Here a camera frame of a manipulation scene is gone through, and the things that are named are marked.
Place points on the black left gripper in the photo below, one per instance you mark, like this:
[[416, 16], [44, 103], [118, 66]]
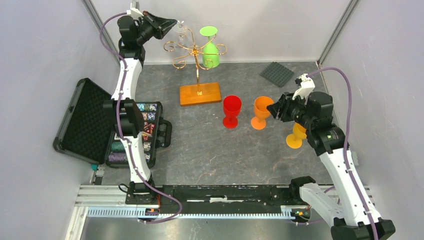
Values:
[[160, 26]]

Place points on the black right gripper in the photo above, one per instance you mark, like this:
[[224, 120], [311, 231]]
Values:
[[285, 103]]

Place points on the yellow wine glass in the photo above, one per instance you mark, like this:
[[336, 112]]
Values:
[[295, 139]]

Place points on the clear wine glass back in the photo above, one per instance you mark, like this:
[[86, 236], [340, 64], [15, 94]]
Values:
[[181, 41]]

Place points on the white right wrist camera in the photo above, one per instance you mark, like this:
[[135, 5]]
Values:
[[305, 86]]

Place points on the black poker chip case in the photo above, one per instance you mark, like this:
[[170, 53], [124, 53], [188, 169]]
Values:
[[86, 133]]

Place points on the orange wine glass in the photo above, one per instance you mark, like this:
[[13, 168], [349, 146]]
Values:
[[258, 122]]

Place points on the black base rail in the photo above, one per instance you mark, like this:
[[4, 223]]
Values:
[[196, 202]]

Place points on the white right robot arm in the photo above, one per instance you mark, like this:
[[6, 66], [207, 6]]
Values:
[[355, 218]]

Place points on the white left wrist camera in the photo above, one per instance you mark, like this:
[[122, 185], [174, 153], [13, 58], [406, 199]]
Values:
[[134, 10]]

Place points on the gold wire glass rack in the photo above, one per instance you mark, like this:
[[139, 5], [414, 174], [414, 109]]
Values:
[[199, 93]]

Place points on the green wine glass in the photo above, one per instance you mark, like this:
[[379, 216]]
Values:
[[210, 53]]

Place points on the red wine glass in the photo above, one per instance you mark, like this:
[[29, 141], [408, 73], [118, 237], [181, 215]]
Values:
[[232, 105]]

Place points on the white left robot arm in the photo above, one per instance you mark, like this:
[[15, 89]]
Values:
[[127, 119]]

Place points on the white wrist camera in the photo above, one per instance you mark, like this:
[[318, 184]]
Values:
[[305, 86], [134, 10]]

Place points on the dark grey building plate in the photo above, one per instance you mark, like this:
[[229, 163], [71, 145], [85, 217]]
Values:
[[277, 74]]

